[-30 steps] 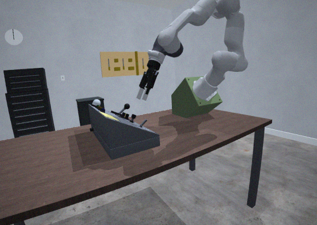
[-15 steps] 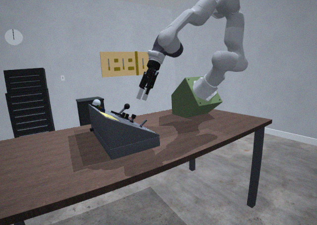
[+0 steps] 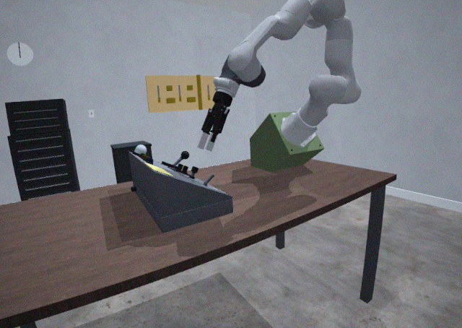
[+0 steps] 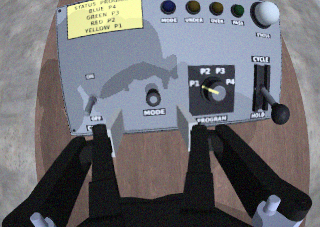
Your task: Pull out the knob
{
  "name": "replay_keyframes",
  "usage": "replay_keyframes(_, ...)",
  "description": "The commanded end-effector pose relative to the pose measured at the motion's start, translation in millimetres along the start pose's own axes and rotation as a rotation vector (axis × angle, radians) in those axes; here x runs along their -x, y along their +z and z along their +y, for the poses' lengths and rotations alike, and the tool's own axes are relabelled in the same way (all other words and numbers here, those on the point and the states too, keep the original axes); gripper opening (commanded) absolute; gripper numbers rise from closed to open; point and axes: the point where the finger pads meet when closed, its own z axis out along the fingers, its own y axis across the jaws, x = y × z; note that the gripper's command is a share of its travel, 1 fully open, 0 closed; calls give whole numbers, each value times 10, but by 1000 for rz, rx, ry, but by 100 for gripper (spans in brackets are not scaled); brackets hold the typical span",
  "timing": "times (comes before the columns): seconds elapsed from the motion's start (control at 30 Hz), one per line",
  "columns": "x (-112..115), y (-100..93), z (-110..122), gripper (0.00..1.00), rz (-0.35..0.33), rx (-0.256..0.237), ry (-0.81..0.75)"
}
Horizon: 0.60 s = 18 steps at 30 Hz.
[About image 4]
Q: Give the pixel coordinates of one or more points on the grey control panel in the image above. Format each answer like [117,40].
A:
[116,53]

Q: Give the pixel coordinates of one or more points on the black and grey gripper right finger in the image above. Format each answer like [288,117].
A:
[269,200]

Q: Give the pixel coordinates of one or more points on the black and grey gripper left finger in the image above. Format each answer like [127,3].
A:
[51,202]

